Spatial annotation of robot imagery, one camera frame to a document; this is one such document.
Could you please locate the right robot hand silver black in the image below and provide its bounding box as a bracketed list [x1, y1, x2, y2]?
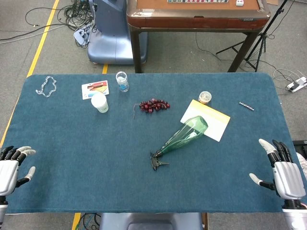
[249, 138, 307, 208]

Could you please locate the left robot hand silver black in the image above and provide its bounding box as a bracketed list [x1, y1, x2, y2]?
[0, 145, 36, 204]

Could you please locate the green spray bottle black nozzle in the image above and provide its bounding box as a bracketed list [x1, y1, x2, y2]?
[150, 115, 209, 172]

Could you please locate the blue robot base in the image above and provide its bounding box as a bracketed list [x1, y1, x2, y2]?
[87, 0, 148, 66]

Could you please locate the blue felt table cloth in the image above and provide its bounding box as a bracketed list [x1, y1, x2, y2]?
[0, 73, 298, 214]

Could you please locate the white booklet yellow stripe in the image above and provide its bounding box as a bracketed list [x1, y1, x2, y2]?
[180, 99, 231, 142]

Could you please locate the white power strip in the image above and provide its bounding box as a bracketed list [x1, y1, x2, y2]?
[286, 76, 307, 93]

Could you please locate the white paper cup green print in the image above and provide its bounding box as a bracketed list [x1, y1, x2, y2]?
[90, 92, 109, 114]

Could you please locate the white printed card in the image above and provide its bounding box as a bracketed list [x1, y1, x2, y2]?
[81, 80, 110, 101]

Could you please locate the grey blue robot torso base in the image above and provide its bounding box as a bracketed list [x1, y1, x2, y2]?
[99, 212, 203, 230]

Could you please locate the black tripod stand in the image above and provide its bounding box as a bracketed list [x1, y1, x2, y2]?
[215, 0, 289, 72]

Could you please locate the clear plastic jar blue label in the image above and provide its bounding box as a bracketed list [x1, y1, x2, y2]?
[115, 71, 130, 93]

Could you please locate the red grape bunch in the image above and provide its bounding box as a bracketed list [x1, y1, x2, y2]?
[132, 98, 171, 120]

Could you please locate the grey power strip with plugs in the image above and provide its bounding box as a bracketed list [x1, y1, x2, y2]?
[73, 25, 92, 47]

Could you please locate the brown mahjong table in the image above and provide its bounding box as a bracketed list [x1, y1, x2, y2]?
[126, 0, 272, 73]

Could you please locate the mahjong tile row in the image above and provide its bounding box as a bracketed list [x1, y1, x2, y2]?
[167, 0, 229, 4]

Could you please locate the clear crystal bead necklace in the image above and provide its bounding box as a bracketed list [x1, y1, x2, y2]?
[35, 75, 58, 98]

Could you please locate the black cable bundle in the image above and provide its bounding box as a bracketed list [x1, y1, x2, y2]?
[25, 0, 97, 50]

